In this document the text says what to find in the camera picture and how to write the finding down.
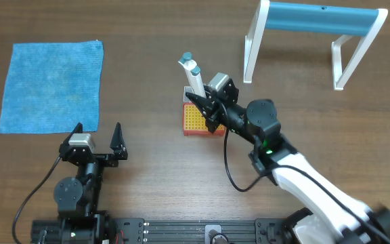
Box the white and blue stand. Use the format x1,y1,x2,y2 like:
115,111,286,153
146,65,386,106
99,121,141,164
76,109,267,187
243,0,389,92

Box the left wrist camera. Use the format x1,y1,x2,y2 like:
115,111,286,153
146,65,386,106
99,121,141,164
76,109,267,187
68,133,96,152

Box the blue cloth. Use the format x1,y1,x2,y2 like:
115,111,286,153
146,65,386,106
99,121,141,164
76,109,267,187
0,39,105,135

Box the red and yellow tip box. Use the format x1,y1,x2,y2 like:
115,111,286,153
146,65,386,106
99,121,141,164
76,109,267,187
182,86,226,137

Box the white pipette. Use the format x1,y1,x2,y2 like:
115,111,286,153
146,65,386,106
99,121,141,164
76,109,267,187
177,52,207,99

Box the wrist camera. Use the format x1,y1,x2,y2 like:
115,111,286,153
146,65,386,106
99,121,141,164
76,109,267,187
68,133,96,152
207,72,230,93

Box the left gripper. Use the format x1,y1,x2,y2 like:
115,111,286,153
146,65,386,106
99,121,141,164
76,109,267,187
59,121,129,167

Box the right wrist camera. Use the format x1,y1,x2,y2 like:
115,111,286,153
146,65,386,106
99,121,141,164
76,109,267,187
207,72,230,93

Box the mounting rail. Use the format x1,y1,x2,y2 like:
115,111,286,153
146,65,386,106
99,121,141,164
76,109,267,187
30,218,318,244

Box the black cable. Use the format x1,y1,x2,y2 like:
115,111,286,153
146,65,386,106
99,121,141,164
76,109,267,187
223,127,274,193
11,155,63,244

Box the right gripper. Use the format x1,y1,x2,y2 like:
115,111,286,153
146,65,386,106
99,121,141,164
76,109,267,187
184,79,240,134

